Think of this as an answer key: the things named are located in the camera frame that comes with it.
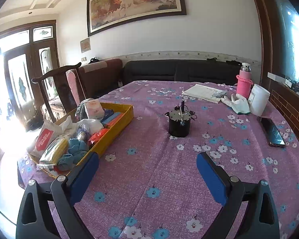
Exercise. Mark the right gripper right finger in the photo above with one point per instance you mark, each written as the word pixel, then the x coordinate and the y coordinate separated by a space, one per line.
pixel 260 219

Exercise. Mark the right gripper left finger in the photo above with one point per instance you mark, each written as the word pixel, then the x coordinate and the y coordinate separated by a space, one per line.
pixel 35 219

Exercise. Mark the lemon print tissue pack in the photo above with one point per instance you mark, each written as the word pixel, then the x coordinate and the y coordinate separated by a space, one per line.
pixel 55 150

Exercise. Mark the blue towel cloth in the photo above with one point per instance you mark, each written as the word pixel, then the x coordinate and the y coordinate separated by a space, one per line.
pixel 76 151

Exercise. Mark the red label wet wipes pack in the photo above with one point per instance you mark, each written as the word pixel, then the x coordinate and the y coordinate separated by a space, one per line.
pixel 48 133

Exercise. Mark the white cloth bag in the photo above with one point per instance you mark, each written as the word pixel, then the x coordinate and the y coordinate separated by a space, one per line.
pixel 70 128

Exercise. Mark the blue white plastic bag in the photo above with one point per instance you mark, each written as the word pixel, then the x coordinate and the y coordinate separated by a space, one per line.
pixel 82 135

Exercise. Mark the red plastic bag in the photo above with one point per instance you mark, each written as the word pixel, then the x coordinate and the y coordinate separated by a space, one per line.
pixel 94 139

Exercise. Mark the black box pack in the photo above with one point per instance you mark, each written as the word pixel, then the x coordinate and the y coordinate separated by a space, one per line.
pixel 80 112

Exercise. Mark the blue orange sponge pack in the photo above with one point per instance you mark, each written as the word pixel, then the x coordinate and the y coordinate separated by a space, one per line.
pixel 111 120

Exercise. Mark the black smartphone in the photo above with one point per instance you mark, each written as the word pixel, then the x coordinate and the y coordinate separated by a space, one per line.
pixel 271 132

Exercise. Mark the yellow rimmed tray box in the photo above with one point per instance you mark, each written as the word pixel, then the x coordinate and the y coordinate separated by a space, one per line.
pixel 104 142

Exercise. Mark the purple floral tablecloth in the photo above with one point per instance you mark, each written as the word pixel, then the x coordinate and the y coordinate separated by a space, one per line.
pixel 148 185

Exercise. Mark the white work glove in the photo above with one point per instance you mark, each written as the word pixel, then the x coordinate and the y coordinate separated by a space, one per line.
pixel 237 103

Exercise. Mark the white plastic jar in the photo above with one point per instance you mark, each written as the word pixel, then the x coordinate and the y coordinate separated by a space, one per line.
pixel 258 99

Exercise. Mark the dark wooden chair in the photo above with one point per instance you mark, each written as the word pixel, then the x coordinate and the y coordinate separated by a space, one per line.
pixel 63 89

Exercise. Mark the black motor with gear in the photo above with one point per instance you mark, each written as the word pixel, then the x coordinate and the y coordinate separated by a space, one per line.
pixel 179 120

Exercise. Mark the pink thermos bottle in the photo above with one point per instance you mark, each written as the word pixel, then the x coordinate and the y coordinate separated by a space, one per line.
pixel 244 78

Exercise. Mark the white paper booklet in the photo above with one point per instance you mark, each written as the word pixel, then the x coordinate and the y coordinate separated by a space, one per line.
pixel 203 92

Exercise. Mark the brown armchair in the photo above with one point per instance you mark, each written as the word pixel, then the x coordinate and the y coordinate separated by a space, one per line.
pixel 97 79

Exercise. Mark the black sofa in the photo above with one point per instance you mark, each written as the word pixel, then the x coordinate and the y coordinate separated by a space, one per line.
pixel 202 71

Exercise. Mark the wooden sideboard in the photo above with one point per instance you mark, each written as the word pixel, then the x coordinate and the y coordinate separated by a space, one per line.
pixel 283 98

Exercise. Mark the framed horse painting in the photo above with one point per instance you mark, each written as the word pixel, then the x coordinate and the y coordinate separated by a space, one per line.
pixel 106 14

